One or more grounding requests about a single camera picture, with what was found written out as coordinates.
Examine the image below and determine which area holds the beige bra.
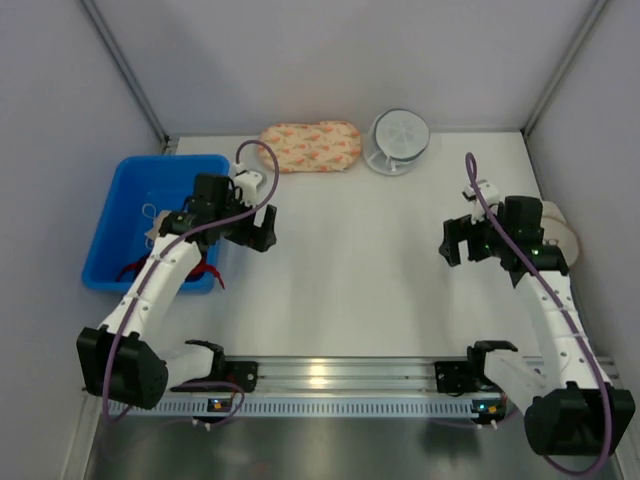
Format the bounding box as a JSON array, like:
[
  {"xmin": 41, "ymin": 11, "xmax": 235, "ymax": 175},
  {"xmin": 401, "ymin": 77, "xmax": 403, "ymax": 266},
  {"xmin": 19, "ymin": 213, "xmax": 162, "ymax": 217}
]
[{"xmin": 141, "ymin": 203, "xmax": 171, "ymax": 250}]

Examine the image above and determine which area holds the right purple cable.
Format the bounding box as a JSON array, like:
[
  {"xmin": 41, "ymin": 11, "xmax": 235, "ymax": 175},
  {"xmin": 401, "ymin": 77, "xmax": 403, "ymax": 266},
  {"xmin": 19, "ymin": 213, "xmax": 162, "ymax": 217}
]
[{"xmin": 464, "ymin": 152, "xmax": 616, "ymax": 475}]

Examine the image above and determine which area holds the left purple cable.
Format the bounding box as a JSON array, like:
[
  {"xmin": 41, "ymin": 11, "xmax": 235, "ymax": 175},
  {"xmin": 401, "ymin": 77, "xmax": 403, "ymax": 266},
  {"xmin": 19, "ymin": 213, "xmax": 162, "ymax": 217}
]
[{"xmin": 101, "ymin": 140, "xmax": 280, "ymax": 426}]

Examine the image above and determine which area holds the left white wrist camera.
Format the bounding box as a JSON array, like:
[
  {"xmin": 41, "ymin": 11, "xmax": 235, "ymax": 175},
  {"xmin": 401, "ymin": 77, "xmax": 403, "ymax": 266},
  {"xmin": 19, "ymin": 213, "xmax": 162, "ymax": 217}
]
[{"xmin": 232, "ymin": 162, "xmax": 267, "ymax": 207}]

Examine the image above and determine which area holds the slotted cable duct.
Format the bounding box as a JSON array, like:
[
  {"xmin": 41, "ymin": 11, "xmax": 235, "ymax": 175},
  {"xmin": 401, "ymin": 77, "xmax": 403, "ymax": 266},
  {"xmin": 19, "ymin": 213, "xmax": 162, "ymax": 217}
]
[{"xmin": 128, "ymin": 396, "xmax": 506, "ymax": 419}]

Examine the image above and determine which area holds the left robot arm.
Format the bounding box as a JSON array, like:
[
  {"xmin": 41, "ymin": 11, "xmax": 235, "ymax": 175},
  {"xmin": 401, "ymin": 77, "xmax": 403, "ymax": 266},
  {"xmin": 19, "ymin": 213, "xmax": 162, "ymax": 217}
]
[{"xmin": 76, "ymin": 169, "xmax": 277, "ymax": 409}]

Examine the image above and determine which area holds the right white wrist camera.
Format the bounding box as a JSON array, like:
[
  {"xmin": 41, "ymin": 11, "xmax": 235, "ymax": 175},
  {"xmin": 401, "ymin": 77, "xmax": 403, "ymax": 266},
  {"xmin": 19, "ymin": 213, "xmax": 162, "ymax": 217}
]
[{"xmin": 462, "ymin": 180, "xmax": 501, "ymax": 224}]

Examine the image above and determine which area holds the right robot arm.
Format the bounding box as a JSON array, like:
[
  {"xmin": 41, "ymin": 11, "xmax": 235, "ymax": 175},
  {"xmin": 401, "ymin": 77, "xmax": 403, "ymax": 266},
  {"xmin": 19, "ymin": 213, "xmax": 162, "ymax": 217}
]
[{"xmin": 439, "ymin": 194, "xmax": 636, "ymax": 457}]

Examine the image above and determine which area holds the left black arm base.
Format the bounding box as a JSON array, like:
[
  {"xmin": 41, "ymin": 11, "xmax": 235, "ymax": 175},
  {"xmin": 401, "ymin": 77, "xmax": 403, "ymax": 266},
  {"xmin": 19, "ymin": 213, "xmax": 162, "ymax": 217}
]
[{"xmin": 171, "ymin": 359, "xmax": 259, "ymax": 393}]

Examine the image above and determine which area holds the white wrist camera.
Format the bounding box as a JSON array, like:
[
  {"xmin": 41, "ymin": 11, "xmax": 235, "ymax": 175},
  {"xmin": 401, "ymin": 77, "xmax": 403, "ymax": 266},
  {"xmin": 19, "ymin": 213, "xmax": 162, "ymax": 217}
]
[
  {"xmin": 462, "ymin": 180, "xmax": 501, "ymax": 224},
  {"xmin": 232, "ymin": 162, "xmax": 267, "ymax": 207}
]

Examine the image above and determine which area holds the white mesh cylinder bag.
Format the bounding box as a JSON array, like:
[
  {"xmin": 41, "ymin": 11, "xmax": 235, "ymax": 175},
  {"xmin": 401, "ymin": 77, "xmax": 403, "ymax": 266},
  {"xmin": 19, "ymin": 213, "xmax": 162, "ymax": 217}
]
[{"xmin": 363, "ymin": 108, "xmax": 430, "ymax": 177}]

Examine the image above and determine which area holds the blue plastic bin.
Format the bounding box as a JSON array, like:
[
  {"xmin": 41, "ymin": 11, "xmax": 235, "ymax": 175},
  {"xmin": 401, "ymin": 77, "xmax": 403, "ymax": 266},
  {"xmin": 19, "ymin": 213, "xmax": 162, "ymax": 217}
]
[{"xmin": 82, "ymin": 154, "xmax": 229, "ymax": 293}]

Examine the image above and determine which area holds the aluminium mounting rail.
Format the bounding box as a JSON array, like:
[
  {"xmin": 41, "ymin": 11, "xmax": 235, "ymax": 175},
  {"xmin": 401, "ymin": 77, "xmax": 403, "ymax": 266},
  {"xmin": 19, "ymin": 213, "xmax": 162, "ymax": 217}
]
[{"xmin": 82, "ymin": 355, "xmax": 626, "ymax": 396}]

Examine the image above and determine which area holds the red garment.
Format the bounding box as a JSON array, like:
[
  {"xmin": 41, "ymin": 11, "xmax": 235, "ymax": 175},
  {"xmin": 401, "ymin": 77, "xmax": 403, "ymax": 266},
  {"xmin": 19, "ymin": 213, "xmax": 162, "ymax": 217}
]
[{"xmin": 116, "ymin": 254, "xmax": 225, "ymax": 289}]

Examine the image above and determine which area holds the floral laundry bag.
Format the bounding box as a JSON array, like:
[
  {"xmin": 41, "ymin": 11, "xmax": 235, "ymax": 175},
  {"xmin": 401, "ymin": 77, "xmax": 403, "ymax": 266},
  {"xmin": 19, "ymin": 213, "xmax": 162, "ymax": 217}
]
[{"xmin": 259, "ymin": 121, "xmax": 363, "ymax": 173}]

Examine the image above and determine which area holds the purple cable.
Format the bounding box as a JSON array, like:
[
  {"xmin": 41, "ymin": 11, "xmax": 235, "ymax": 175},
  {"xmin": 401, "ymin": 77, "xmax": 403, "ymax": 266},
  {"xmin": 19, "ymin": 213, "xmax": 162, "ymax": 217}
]
[
  {"xmin": 101, "ymin": 140, "xmax": 280, "ymax": 426},
  {"xmin": 464, "ymin": 152, "xmax": 616, "ymax": 475}
]

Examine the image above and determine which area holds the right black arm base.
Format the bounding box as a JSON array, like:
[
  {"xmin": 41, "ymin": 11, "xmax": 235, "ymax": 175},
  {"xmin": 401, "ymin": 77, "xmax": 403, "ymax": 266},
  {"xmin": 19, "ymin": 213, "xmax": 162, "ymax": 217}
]
[{"xmin": 434, "ymin": 360, "xmax": 501, "ymax": 397}]

